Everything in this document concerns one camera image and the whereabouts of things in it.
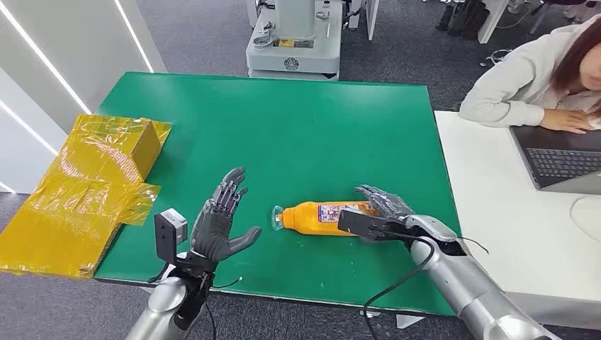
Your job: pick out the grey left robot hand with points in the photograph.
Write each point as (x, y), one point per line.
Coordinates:
(213, 232)

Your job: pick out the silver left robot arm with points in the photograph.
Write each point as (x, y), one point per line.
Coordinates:
(162, 305)

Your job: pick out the black bags on floor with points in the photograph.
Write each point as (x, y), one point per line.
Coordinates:
(465, 18)

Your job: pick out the white robot base machine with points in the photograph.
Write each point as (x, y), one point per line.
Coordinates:
(300, 51)

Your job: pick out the white upright panel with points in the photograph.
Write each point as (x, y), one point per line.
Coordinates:
(372, 18)

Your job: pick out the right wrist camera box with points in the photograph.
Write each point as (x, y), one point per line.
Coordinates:
(364, 224)

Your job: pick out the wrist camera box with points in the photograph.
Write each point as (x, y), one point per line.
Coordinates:
(364, 224)
(170, 230)

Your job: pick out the grey laptop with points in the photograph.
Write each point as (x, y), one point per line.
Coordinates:
(558, 162)

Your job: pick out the white table bracket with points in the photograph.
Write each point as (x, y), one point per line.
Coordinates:
(407, 321)

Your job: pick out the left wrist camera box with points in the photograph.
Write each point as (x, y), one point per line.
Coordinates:
(170, 230)

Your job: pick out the white desk leg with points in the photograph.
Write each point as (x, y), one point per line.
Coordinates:
(490, 21)

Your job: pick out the person's hand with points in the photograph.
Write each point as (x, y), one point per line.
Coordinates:
(565, 121)

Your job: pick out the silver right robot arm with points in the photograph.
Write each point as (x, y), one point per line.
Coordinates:
(465, 286)

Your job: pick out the person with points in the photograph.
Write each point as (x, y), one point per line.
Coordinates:
(512, 80)

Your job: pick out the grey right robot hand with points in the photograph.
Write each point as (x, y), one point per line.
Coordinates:
(389, 204)

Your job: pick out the orange plastic bottle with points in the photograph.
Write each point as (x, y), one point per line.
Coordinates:
(307, 218)

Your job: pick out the white desk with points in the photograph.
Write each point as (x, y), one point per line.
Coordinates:
(493, 211)

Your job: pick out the yellow taped cardboard box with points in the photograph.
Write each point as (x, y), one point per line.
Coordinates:
(80, 206)

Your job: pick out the green table mat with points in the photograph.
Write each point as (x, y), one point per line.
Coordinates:
(281, 131)

